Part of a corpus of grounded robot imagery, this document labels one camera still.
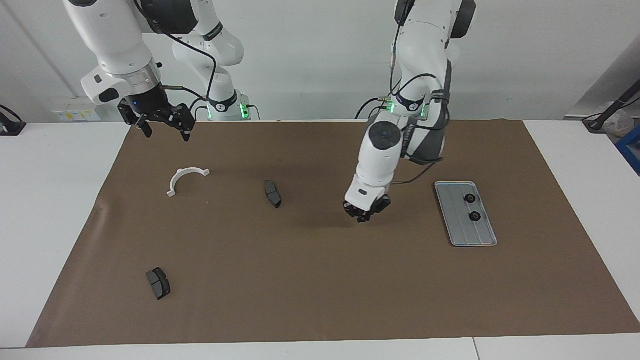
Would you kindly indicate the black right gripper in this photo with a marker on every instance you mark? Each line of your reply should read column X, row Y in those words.
column 150, row 105

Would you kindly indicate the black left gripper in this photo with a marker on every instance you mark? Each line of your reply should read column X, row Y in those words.
column 367, row 207

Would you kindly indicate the clear plastic bag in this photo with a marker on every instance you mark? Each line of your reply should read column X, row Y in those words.
column 620, row 122

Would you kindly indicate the silver metal tray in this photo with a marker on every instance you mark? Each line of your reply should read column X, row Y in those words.
column 465, row 230

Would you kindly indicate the black clamp stand base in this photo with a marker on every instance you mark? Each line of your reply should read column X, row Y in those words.
column 10, row 127

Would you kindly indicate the blue crate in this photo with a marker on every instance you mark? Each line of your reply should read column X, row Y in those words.
column 631, row 147

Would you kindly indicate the brown table mat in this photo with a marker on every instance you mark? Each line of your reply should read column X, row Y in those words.
column 350, row 275

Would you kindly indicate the black tripod leg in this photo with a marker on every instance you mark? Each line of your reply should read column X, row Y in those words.
column 597, row 122

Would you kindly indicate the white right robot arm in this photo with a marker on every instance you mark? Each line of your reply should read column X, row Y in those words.
column 110, row 40

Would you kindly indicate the white curved plastic bracket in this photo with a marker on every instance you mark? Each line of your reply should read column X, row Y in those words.
column 174, row 180

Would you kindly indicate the dark grey brake pad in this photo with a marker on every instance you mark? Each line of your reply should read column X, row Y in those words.
column 159, row 284
column 272, row 194

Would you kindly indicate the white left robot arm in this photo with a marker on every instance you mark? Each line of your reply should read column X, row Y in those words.
column 380, row 160

